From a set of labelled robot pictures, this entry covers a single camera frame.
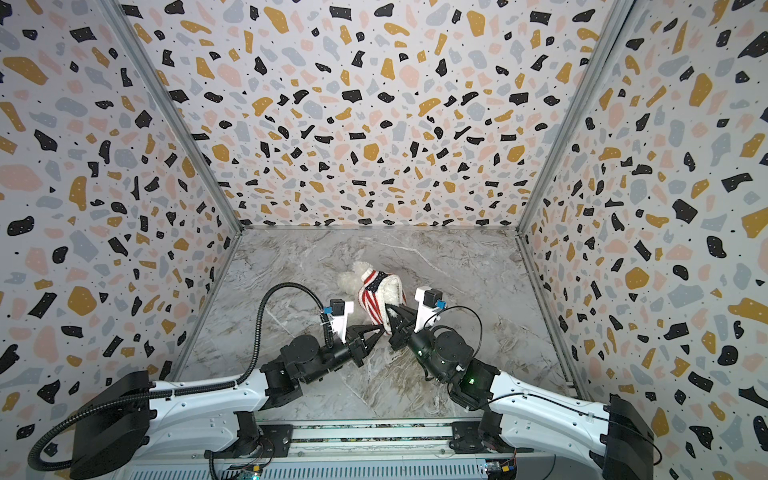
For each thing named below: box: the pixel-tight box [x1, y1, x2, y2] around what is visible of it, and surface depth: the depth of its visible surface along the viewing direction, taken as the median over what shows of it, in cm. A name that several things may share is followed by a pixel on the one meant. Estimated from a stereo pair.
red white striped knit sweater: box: [358, 269, 407, 336], surface depth 69 cm
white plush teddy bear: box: [336, 261, 373, 323], surface depth 81 cm
